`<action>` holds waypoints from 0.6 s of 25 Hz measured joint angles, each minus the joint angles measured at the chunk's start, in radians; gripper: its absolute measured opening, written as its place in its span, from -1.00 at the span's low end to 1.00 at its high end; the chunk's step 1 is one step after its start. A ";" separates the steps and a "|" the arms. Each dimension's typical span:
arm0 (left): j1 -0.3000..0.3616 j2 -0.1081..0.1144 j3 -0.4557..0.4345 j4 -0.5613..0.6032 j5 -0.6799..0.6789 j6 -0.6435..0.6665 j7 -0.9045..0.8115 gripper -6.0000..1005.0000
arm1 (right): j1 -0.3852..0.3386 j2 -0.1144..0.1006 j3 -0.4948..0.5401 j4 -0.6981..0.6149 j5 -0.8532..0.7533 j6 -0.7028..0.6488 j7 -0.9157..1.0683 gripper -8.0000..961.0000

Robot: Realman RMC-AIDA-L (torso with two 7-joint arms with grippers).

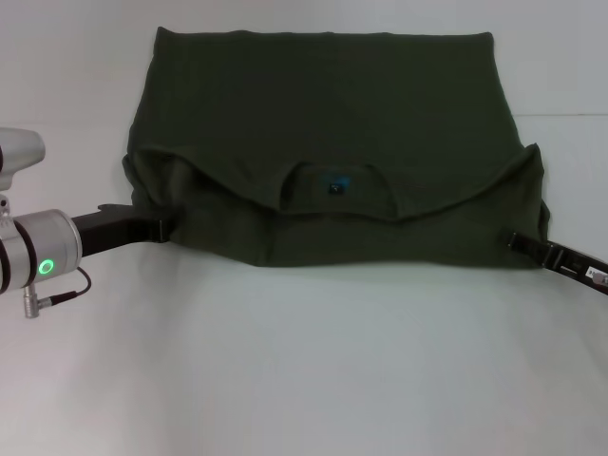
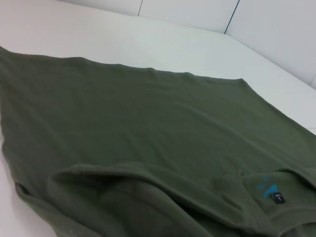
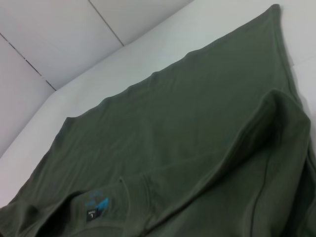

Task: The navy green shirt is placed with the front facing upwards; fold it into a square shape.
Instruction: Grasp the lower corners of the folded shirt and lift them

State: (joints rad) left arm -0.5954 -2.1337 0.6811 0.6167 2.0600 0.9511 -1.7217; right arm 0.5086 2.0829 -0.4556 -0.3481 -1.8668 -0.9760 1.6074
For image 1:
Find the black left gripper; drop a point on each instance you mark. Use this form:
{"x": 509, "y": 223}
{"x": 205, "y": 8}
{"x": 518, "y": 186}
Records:
{"x": 114, "y": 233}

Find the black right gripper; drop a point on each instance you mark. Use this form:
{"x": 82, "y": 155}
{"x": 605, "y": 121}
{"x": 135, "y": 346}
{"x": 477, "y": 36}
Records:
{"x": 577, "y": 268}

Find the dark green FREE! t-shirt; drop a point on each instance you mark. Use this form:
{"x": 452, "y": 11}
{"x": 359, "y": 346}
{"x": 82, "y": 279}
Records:
{"x": 342, "y": 119}

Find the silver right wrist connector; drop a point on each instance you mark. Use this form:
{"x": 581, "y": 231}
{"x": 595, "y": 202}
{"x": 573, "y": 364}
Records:
{"x": 603, "y": 279}

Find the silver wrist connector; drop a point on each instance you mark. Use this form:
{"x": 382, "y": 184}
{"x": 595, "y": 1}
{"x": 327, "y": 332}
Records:
{"x": 35, "y": 304}
{"x": 603, "y": 279}

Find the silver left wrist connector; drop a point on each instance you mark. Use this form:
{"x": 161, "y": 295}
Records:
{"x": 35, "y": 304}

